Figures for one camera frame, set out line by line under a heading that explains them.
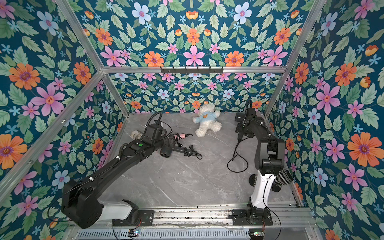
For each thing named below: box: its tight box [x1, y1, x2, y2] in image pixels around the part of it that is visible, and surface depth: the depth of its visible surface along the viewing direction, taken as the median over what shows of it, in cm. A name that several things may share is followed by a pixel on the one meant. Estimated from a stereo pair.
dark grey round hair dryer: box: [159, 141, 193, 158], surface depth 95 cm
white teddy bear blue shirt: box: [192, 103, 222, 138], surface depth 109 cm
